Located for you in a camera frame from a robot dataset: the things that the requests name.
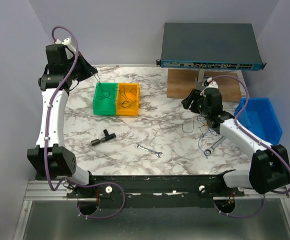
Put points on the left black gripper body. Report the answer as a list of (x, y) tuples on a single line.
[(68, 66)]

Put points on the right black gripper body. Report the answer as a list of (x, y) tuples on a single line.
[(198, 106)]

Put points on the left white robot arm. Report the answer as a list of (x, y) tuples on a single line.
[(62, 59)]

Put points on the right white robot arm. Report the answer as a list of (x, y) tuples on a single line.
[(269, 168)]

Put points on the brown wooden board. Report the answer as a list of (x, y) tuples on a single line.
[(180, 83)]

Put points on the green plastic bin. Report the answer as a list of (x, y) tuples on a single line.
[(104, 101)]

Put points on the ratcheting combination wrench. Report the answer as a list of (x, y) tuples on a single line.
[(210, 150)]

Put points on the orange plastic bin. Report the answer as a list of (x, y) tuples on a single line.
[(127, 100)]

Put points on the blue plastic bin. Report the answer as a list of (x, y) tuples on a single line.
[(259, 118)]

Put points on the black T-shaped pipe fitting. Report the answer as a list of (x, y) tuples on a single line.
[(107, 137)]

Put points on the small open-end wrench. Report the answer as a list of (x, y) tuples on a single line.
[(158, 154)]

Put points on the grey metal switch stand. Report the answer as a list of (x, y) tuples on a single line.
[(201, 79)]

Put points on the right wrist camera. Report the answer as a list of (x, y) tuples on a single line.
[(209, 83)]

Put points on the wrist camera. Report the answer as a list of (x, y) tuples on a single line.
[(209, 83), (67, 42)]

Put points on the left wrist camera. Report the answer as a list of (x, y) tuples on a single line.
[(67, 42)]

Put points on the grey network switch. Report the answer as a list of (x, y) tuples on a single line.
[(215, 46)]

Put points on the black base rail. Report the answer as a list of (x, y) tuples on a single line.
[(153, 191)]

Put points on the aluminium frame rail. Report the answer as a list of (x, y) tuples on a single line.
[(49, 157)]

